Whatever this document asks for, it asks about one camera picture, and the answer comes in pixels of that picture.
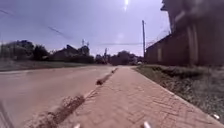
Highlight row of dark trees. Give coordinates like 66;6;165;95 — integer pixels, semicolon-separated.
94;49;144;66

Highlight red brick path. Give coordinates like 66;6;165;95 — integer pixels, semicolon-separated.
58;65;224;128

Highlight tall utility pole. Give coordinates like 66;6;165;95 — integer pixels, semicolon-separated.
141;19;147;61

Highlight dark low building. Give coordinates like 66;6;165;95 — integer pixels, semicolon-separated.
49;44;95;64

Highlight grey asphalt road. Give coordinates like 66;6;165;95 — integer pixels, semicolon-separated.
0;64;116;128

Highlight grass verge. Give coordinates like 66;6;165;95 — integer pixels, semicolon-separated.
133;64;224;123

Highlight grass strip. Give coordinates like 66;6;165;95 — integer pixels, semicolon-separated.
0;59;98;72

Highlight brown brick building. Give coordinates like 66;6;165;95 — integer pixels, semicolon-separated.
144;0;224;67

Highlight group of trees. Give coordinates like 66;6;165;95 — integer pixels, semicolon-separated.
0;39;50;62

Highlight overhead wires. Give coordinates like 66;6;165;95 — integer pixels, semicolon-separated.
0;8;171;48

